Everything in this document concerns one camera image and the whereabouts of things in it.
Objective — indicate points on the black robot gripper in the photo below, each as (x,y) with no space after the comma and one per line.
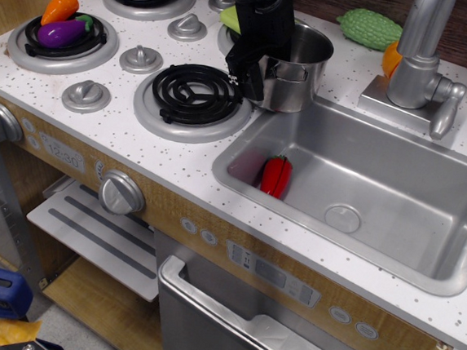
(264,25)

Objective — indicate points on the silver steel pot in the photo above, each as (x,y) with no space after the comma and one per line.
(295,70)

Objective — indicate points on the yellow-green toy vegetable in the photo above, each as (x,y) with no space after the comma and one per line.
(229,18)

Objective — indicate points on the front right black coil burner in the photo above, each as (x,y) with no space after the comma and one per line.
(195,94)

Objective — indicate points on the black coil burner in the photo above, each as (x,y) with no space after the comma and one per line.
(95,38)
(195,94)

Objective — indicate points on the grey stovetop knob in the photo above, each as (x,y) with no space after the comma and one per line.
(141,60)
(86,97)
(187,29)
(220,5)

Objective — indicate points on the grey stovetop knob far back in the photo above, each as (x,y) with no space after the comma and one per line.
(220,5)

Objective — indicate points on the red toy pepper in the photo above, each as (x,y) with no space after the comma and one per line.
(276,176)

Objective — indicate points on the grey stovetop knob middle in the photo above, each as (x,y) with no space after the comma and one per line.
(141,60)

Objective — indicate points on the green toy bitter gourd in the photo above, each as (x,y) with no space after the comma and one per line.
(369,29)

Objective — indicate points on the orange toy fruit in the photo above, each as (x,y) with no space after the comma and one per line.
(391,59)

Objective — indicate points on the front left black coil burner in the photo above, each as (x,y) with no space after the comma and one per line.
(95,38)

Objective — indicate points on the grey stovetop knob front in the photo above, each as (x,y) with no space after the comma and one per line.
(86,97)

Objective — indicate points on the silver toy faucet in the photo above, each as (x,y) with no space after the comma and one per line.
(417,95)

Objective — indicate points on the right silver oven dial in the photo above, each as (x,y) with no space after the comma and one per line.
(119,194)

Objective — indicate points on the silver oven dial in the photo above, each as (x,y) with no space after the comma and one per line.
(1,122)
(119,194)

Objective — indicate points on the dishwasher control panel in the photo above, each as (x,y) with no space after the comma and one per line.
(270,273)

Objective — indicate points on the purple toy eggplant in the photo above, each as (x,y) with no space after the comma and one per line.
(64,33)

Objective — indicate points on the orange toy carrot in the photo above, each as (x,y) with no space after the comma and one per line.
(59,10)

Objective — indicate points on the oven clock display panel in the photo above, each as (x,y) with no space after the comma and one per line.
(63,152)

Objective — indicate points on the white oven rack shelf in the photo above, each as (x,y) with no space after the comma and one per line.
(121,246)

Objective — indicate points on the grey toy sink basin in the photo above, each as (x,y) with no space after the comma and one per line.
(389,197)

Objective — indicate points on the silver dishwasher door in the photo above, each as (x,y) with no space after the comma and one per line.
(203,308)

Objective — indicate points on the left silver oven dial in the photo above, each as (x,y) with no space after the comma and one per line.
(1,122)

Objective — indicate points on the yellow tape piece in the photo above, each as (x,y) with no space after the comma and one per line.
(17,331)

